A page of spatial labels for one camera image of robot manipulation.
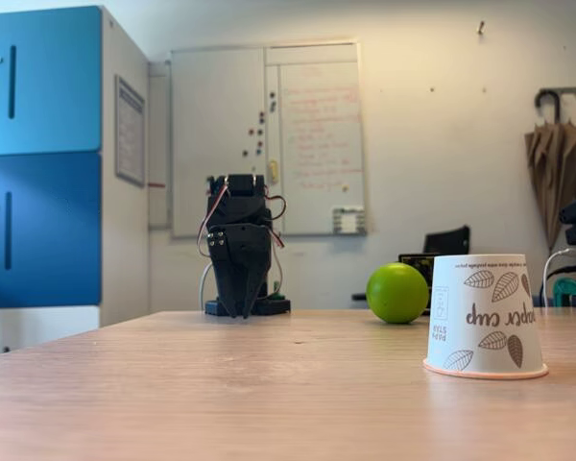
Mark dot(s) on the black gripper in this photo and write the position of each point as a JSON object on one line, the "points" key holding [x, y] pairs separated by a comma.
{"points": [[242, 250]]}

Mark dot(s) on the yellow whiteboard marker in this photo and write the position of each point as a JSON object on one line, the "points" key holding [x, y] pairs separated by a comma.
{"points": [[272, 172]]}

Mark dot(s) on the green ball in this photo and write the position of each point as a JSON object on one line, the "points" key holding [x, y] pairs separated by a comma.
{"points": [[397, 293]]}

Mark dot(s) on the beige folded umbrella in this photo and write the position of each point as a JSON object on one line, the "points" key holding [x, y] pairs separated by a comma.
{"points": [[554, 168]]}

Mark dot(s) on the green table clamp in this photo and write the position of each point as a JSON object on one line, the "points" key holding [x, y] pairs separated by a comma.
{"points": [[568, 289]]}

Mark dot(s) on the black webcam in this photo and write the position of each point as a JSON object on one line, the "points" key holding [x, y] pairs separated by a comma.
{"points": [[415, 259]]}

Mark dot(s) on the wall whiteboard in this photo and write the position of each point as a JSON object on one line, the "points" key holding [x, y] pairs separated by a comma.
{"points": [[221, 134]]}

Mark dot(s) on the grey wall coat rail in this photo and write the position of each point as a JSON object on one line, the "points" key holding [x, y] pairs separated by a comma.
{"points": [[564, 89]]}

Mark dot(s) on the white leaf-print paper cup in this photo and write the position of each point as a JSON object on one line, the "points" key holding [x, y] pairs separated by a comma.
{"points": [[485, 331]]}

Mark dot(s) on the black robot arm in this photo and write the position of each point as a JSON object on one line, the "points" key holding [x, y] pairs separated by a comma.
{"points": [[242, 192]]}

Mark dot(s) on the blue and white locker cabinet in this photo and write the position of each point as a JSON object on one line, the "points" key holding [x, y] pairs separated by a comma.
{"points": [[43, 144]]}

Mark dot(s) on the framed notice sheet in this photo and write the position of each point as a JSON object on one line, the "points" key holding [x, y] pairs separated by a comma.
{"points": [[129, 132]]}

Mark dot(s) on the small wall hook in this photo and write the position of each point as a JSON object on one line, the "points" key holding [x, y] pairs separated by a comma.
{"points": [[481, 27]]}

